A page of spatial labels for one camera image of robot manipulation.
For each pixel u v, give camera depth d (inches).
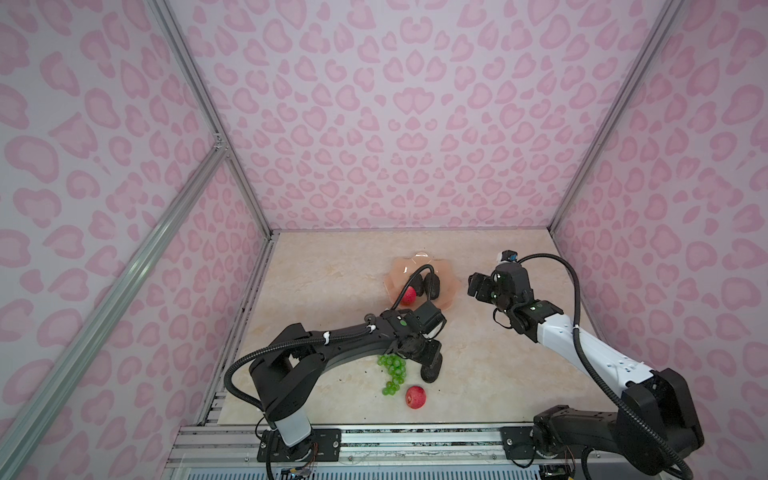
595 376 16.6
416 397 30.2
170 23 27.4
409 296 37.9
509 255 29.5
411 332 24.6
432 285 38.9
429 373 32.2
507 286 26.2
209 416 31.6
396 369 32.2
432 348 29.0
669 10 27.2
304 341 18.3
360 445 29.5
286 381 17.2
